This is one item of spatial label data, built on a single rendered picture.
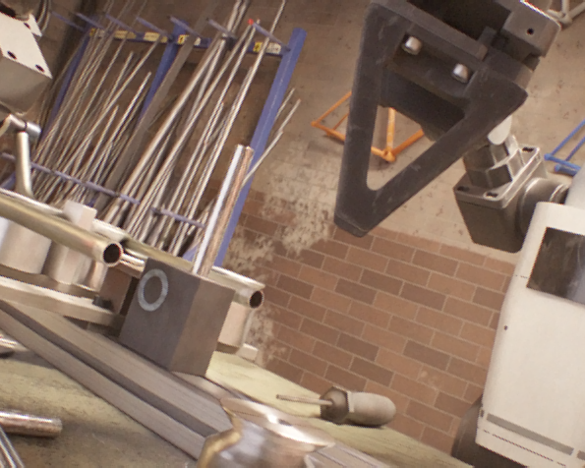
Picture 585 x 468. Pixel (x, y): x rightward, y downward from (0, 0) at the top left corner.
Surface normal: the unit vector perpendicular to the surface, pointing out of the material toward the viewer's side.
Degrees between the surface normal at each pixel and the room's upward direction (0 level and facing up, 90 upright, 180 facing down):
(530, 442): 90
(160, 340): 90
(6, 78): 120
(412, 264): 90
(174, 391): 90
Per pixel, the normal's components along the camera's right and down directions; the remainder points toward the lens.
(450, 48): -0.05, -0.05
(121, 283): -0.62, -0.25
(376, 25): -0.23, 0.26
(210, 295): 0.70, 0.24
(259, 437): -0.43, 0.64
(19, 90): 0.44, 0.68
